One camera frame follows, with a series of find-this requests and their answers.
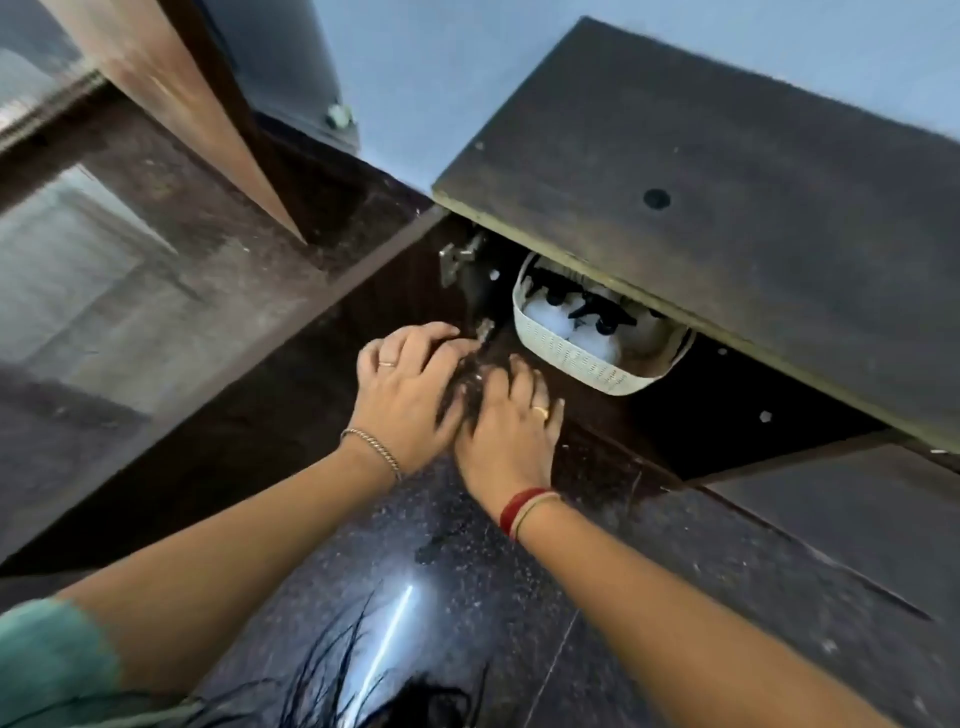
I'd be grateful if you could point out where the person's left hand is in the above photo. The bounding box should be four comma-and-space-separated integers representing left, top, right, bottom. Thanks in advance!
349, 321, 481, 482

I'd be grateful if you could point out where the person's right hand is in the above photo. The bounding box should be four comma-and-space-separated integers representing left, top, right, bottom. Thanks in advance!
453, 355, 567, 526

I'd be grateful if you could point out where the black fuzzy clump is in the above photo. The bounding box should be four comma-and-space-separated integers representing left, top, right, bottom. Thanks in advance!
438, 351, 515, 436

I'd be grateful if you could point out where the person's left forearm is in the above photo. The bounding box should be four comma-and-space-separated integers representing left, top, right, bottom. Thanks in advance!
54, 441, 400, 700

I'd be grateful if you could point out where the person's right forearm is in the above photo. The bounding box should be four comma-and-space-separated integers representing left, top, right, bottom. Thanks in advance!
516, 498, 890, 728

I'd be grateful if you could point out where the white plastic woven basket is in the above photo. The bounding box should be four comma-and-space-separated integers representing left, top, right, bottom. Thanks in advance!
511, 252, 698, 397

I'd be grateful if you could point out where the white spray bottle black trigger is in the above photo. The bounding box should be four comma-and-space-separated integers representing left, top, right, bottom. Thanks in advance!
522, 268, 597, 342
566, 296, 640, 365

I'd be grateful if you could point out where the metal cabinet hinge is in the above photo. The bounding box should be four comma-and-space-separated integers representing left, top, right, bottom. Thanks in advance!
438, 231, 489, 291

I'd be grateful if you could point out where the beige thread wristband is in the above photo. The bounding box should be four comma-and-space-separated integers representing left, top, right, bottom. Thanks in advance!
511, 490, 564, 544

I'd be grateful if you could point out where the red bangle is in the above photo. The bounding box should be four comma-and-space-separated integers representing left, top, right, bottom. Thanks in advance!
498, 486, 552, 541

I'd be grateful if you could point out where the dark brown cabinet door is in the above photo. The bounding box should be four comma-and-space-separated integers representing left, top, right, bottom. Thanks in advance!
430, 16, 960, 456

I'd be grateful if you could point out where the brown wooden cabinet panel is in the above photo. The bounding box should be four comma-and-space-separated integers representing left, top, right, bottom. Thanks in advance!
36, 0, 309, 246

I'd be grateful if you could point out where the teal sleeve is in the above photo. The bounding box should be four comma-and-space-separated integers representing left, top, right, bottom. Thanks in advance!
0, 596, 207, 728

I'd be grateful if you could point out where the silver chain bracelet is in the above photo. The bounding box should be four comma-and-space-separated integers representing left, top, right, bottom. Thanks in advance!
339, 426, 406, 483

